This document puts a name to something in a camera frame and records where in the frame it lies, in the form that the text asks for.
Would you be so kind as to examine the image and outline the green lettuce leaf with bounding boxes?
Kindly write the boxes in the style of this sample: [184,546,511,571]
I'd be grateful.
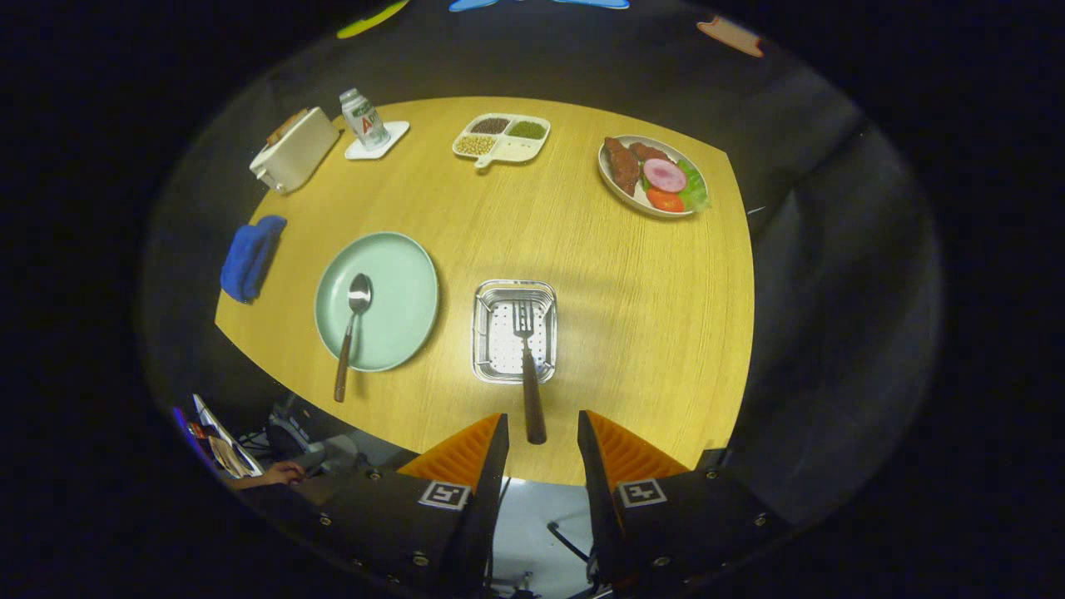
[676,158,710,211]

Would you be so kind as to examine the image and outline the white toaster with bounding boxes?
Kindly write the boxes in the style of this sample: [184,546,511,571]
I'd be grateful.
[250,106,341,196]

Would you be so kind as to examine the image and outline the pink ham slice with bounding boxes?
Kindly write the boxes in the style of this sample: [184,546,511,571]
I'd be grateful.
[643,158,687,194]

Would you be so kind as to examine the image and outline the grey table base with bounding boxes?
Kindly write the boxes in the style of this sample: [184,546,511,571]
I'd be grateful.
[266,398,392,477]

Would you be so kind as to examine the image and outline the green round plate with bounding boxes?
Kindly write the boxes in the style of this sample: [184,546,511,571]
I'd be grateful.
[315,231,440,373]

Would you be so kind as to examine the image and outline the white food plate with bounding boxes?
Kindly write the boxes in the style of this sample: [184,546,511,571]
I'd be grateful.
[597,135,710,220]

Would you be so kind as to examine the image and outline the white divided bean dish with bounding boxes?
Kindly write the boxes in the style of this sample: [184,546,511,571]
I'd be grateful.
[452,113,552,170]

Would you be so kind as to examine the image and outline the small plastic drink bottle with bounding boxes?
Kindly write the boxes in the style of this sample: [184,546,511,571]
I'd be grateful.
[339,88,391,151]

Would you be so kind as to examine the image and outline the wooden-handled metal fork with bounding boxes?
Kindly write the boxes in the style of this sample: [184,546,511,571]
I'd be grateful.
[513,300,547,445]

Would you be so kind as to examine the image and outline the blue towel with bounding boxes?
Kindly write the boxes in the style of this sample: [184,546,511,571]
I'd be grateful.
[220,215,288,304]

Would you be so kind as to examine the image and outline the wooden-handled metal spoon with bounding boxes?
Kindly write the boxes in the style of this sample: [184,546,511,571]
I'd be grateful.
[334,273,374,403]

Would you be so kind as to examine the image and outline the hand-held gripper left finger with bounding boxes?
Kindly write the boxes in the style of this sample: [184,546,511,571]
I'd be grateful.
[241,413,510,596]

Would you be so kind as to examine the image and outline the white square coaster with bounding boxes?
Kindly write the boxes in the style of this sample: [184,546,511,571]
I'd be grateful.
[344,121,410,161]

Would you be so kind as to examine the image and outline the metal mesh basket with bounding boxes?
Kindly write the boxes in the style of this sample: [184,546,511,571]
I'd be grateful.
[472,280,557,385]

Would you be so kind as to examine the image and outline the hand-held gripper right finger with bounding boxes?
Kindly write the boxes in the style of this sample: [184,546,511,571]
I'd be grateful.
[577,409,791,592]

